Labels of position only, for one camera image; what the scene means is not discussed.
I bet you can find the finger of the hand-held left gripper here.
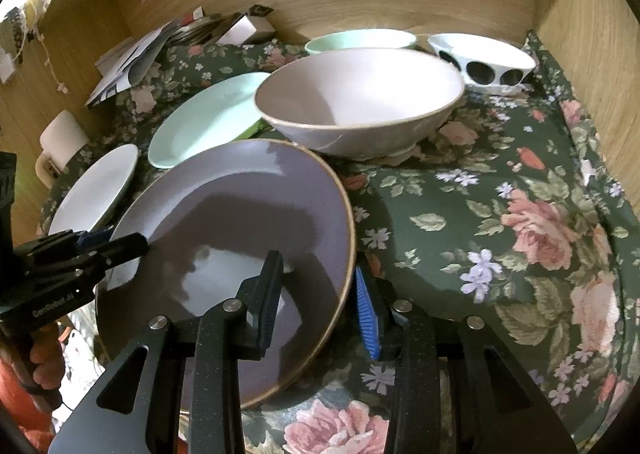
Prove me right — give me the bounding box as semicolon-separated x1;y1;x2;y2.
75;232;151;279
47;229;115;249

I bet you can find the pile of printed cards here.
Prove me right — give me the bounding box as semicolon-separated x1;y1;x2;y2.
172;9;236;45

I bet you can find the white plate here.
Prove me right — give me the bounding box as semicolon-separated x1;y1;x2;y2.
48;144;139;237

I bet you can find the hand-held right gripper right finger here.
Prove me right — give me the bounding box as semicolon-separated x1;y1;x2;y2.
354;265;576;454

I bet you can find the green floral tablecloth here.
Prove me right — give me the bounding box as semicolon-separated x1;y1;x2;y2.
40;31;633;454

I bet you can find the person's left forearm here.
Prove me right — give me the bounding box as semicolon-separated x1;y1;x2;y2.
0;359;63;452

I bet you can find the mint green bowl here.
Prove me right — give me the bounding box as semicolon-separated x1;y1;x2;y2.
305;30;418;57

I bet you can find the stack of white papers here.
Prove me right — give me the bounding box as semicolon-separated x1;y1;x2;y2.
85;20;176;107

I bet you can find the purple plate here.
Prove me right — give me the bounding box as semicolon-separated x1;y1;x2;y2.
95;139;357;410

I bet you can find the person's left hand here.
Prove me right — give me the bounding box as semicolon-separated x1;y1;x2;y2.
27;321;67;387

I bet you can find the white beaded cord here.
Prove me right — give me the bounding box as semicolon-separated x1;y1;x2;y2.
25;0;69;96

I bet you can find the white bowl with black dots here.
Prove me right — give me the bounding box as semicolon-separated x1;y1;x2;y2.
426;33;537;96

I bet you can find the small white box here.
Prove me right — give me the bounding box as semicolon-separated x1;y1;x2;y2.
217;14;276;46

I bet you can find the mint green plate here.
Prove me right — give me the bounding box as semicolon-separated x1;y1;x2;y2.
148;72;273;170

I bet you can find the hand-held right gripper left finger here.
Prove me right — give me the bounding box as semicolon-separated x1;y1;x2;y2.
47;250;285;454

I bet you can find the large pink bowl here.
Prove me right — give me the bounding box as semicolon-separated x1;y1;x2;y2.
254;48;466;157

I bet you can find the cartoon printed paper sheet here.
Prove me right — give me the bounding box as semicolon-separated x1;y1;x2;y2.
55;311;107;410

